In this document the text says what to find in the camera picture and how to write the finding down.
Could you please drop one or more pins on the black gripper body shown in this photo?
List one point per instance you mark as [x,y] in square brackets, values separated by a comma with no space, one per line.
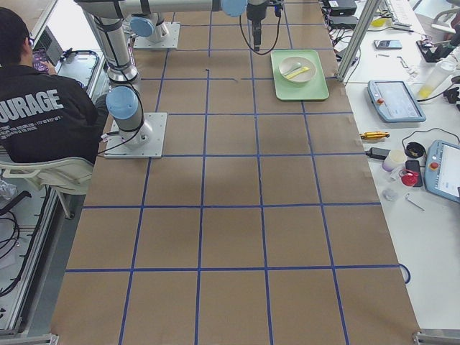
[254,12]

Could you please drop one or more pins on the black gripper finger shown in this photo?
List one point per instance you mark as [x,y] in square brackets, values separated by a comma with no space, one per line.
[256,41]

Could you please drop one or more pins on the white round plate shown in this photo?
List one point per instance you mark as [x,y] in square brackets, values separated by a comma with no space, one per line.
[303,77]

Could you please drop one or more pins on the yellow plastic fork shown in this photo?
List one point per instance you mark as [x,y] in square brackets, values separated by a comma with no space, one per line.
[303,69]

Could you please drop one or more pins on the pale green plastic spoon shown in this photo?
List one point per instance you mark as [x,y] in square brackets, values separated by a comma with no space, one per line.
[292,68]

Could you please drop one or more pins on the light green plastic tray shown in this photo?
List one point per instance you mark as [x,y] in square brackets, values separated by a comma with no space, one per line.
[314,90]

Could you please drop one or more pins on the smartphone on white desk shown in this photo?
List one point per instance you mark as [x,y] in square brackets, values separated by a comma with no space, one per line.
[387,45]

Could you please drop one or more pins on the blue teach pendant far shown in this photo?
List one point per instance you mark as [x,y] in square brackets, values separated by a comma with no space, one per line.
[394,101]

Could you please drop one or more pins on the blue teach pendant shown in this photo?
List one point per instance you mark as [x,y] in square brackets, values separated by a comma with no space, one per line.
[394,101]
[442,170]

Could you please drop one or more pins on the black power adapter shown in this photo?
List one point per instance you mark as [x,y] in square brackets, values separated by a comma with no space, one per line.
[377,153]

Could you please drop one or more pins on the plastic bottle yellow liquid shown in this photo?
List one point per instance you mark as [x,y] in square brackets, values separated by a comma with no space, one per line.
[442,70]

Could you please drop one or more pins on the white plastic cup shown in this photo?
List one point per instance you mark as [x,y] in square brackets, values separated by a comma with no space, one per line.
[395,158]

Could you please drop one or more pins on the black bowl with bits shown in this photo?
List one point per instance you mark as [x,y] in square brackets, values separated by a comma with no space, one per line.
[414,150]

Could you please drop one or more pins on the person in black shirt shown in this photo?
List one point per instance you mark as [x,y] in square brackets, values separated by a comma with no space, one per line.
[44,116]

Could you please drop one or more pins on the white plastic chair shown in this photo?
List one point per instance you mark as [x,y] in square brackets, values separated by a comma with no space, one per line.
[70,176]

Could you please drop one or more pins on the blue teach pendant near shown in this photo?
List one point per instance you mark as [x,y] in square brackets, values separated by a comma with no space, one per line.
[442,170]

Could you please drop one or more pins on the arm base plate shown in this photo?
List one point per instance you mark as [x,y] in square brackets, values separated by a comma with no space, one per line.
[135,140]
[155,37]

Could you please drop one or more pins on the aluminium frame post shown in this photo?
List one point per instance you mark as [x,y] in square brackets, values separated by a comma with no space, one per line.
[365,18]

